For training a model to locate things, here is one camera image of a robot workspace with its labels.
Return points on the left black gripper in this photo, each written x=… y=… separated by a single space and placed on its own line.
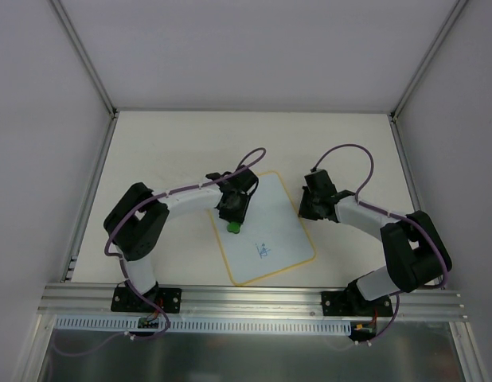
x=233 y=215

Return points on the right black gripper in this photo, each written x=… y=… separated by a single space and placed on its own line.
x=310 y=209

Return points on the green whiteboard eraser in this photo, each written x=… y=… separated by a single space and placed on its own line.
x=233 y=227

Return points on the yellow framed small whiteboard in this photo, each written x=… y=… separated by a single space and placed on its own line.
x=273 y=238

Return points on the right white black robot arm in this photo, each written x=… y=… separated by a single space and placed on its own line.
x=413 y=250

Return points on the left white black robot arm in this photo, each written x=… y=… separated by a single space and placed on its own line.
x=135 y=224

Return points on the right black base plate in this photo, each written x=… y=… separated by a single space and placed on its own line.
x=350 y=304

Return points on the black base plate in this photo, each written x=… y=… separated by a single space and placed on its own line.
x=126 y=300
x=350 y=304

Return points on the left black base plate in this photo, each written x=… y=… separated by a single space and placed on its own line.
x=126 y=300

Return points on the aluminium mounting rail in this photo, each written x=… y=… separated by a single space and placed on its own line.
x=249 y=302

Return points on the white slotted cable duct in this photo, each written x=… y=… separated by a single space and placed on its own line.
x=207 y=325

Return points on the left aluminium frame post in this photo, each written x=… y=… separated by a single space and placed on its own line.
x=82 y=54

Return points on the aluminium frame post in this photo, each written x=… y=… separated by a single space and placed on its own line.
x=82 y=54
x=436 y=43

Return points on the right aluminium frame post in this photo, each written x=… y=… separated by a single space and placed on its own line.
x=436 y=43

